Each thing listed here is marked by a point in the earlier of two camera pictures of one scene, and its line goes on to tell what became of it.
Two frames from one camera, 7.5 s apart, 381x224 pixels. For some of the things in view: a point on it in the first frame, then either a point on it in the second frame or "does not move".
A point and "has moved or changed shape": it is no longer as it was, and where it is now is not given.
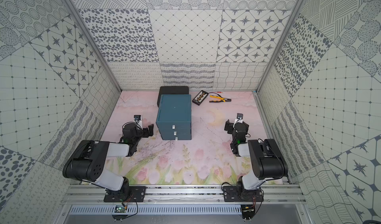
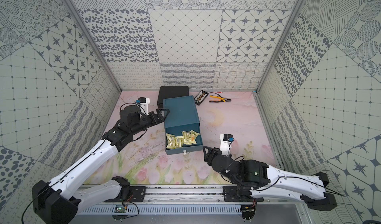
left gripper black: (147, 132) → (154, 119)
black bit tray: (200, 97) does not move
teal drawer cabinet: (174, 117) has moved or changed shape
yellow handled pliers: (224, 99) does not move
